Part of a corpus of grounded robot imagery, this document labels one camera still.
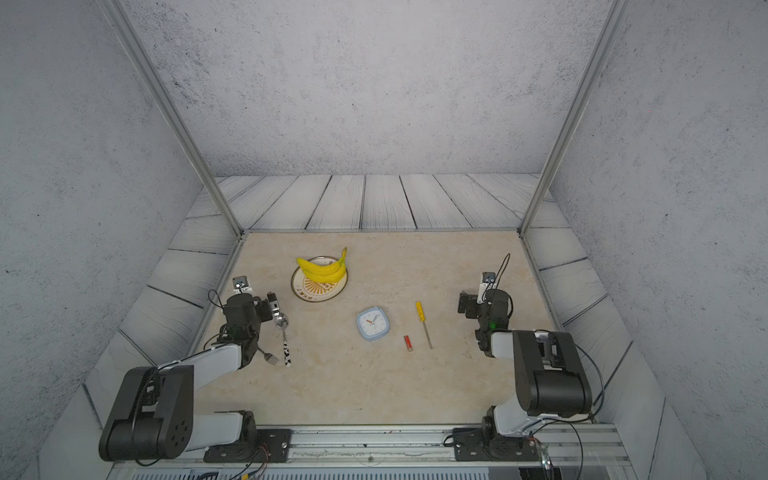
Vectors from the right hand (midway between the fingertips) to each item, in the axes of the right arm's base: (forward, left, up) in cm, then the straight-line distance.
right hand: (481, 290), depth 94 cm
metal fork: (-20, +63, -5) cm, 67 cm away
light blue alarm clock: (-9, +34, -3) cm, 35 cm away
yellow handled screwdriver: (-6, +18, -7) cm, 21 cm away
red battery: (-13, +23, -7) cm, 28 cm away
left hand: (-4, +68, +4) cm, 68 cm away
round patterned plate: (+3, +55, -5) cm, 56 cm away
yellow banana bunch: (+8, +51, -1) cm, 52 cm away
